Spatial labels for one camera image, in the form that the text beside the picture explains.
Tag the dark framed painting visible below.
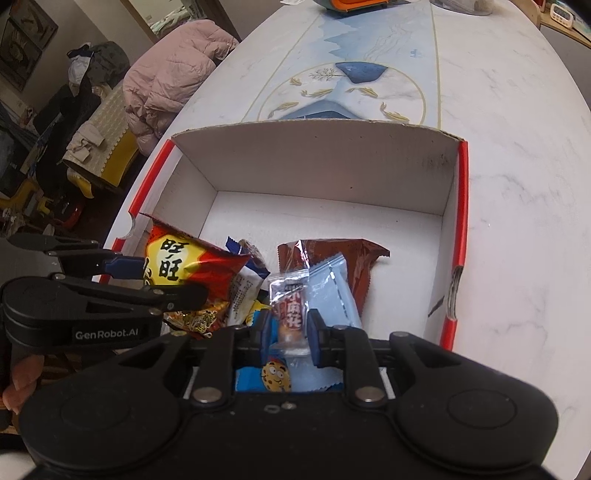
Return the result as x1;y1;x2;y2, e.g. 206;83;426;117
0;4;59;90

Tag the reddish brown foil cookie packet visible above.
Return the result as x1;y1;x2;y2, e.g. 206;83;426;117
277;237;391;319

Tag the orange red snack bag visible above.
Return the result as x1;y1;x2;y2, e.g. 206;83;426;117
139;213;252;337

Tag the clear plastic bag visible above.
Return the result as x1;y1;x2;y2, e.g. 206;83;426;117
431;0;495;17

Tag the dark brown candy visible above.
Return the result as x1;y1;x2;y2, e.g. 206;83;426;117
239;239;269;271

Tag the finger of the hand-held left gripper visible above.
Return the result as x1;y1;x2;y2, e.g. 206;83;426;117
7;233;148;280
51;273;208;315

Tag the clear silver snack packet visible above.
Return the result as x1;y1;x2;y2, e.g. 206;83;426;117
268;270;311;356

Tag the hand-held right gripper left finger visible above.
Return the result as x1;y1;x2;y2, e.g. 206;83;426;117
92;308;273;408

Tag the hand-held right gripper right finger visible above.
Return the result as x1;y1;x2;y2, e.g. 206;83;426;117
307;308;481;409

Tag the white red cardboard box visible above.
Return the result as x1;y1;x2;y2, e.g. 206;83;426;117
99;119;470;402

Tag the yellow chair with cream cover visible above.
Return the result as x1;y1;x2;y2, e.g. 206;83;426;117
62;85;139;185

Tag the pink puffer jacket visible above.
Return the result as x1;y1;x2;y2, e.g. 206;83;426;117
122;19;240;158

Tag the light blue snack packet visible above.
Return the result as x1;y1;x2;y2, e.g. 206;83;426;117
291;253;363;393

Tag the yellow plastic toy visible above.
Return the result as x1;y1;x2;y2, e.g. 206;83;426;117
0;178;58;220

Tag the grey clothes pile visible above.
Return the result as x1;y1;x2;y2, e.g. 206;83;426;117
67;41;130;88

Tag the blue cookie packet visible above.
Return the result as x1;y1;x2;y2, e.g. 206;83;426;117
235;355;294;394

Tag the person's left hand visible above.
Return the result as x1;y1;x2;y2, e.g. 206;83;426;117
2;356;45;412

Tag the white blue snack packet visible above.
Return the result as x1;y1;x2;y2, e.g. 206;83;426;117
225;236;271;326

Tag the black garment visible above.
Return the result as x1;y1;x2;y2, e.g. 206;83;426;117
34;76;105;185

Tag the orange green tissue box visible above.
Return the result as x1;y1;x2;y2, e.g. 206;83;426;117
314;0;411;17

